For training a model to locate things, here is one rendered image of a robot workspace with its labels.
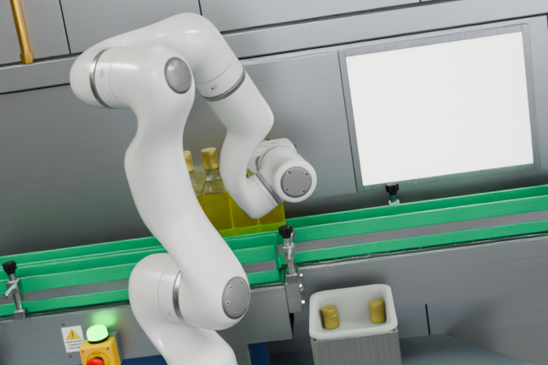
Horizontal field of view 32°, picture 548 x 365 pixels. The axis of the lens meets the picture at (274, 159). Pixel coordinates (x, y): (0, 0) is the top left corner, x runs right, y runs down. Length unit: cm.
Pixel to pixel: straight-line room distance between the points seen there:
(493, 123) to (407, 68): 24
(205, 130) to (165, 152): 71
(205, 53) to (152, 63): 18
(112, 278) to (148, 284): 44
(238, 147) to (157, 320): 34
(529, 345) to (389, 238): 54
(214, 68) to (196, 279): 36
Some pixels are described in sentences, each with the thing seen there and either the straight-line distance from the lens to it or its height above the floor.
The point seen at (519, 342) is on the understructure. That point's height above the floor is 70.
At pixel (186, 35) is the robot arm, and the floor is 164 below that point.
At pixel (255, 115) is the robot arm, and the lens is 169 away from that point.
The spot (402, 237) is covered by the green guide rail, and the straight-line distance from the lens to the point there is 211.
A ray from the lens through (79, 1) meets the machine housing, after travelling 225.
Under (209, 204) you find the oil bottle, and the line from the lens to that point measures 210.
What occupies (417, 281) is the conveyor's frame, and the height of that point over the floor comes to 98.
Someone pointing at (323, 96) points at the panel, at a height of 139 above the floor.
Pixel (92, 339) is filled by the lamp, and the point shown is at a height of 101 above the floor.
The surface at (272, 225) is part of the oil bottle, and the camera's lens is 211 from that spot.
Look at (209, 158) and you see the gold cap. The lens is 208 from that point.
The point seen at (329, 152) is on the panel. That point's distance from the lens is 221.
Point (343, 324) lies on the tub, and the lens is 206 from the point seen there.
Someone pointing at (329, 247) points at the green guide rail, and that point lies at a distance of 211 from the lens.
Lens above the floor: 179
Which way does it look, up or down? 14 degrees down
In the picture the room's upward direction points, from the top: 9 degrees counter-clockwise
